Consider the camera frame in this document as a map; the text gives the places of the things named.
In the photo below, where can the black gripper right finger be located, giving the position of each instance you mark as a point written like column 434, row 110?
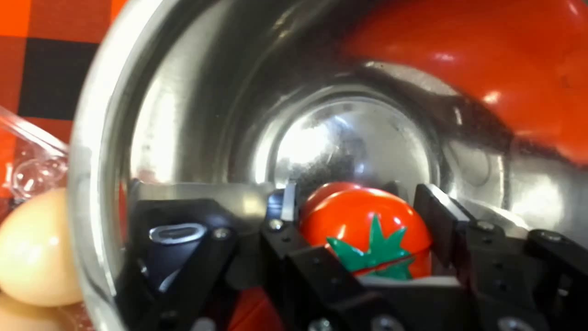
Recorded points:
column 502, row 277

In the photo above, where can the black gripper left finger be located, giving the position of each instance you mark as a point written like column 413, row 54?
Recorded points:
column 305, row 277

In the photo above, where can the red toy tomato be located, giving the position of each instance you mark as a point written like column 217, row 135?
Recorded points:
column 367, row 224

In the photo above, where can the stainless steel bowl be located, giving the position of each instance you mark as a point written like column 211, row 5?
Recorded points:
column 184, row 93

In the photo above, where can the beige egg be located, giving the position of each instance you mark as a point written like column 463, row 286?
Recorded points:
column 37, row 246

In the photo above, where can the clear plastic egg carton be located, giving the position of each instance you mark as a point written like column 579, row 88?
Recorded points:
column 29, row 163

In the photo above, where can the red black plaid tablecloth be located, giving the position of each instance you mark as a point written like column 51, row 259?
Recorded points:
column 55, row 62

